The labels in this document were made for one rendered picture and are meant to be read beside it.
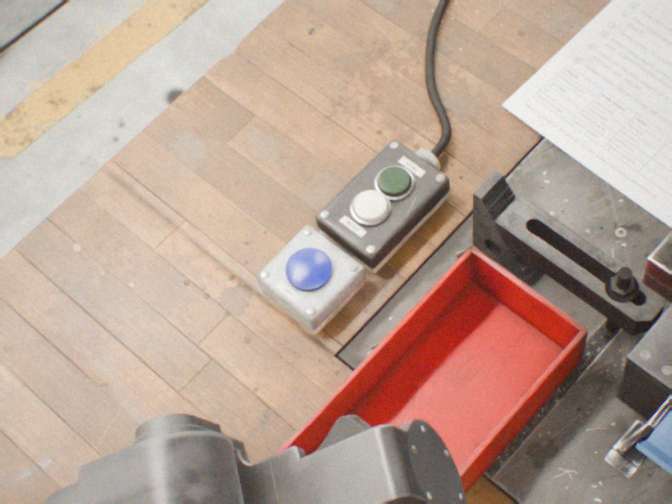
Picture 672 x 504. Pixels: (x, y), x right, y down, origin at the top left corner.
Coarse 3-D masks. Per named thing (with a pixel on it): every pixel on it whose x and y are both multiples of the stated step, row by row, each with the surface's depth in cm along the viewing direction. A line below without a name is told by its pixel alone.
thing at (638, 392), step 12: (624, 372) 97; (636, 372) 96; (624, 384) 99; (636, 384) 98; (648, 384) 96; (624, 396) 101; (636, 396) 99; (648, 396) 98; (660, 396) 96; (636, 408) 101; (648, 408) 99; (648, 420) 101
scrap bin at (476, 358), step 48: (432, 288) 102; (480, 288) 108; (528, 288) 101; (432, 336) 106; (480, 336) 106; (528, 336) 105; (576, 336) 99; (384, 384) 104; (432, 384) 104; (480, 384) 104; (528, 384) 103; (480, 432) 102
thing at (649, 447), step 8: (664, 424) 92; (656, 432) 92; (664, 432) 92; (648, 440) 91; (656, 440) 91; (664, 440) 91; (640, 448) 89; (648, 448) 89; (656, 448) 91; (664, 448) 91; (648, 456) 88; (656, 456) 88; (664, 456) 90; (664, 464) 88
